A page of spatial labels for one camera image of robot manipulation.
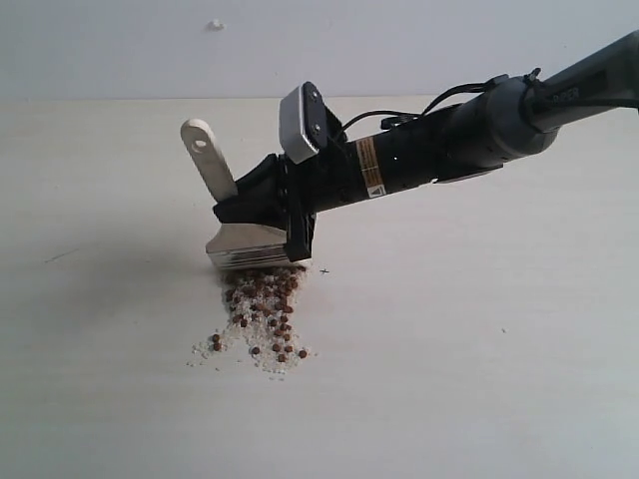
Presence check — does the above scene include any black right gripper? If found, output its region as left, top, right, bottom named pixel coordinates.
left=213, top=112, right=399, bottom=261

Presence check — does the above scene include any white paint brush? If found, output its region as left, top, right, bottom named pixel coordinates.
left=180, top=119, right=296, bottom=270

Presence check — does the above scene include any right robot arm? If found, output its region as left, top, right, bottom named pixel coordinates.
left=206, top=33, right=638, bottom=269

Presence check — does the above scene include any pile of beans and grains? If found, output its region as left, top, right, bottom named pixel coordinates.
left=186, top=264, right=312, bottom=375

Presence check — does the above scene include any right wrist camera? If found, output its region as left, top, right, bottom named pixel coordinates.
left=279, top=81, right=328, bottom=165

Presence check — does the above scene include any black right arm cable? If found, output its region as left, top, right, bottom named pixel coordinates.
left=338, top=67, right=545, bottom=146

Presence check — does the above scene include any white wall hook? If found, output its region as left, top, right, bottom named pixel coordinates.
left=206, top=19, right=226, bottom=32

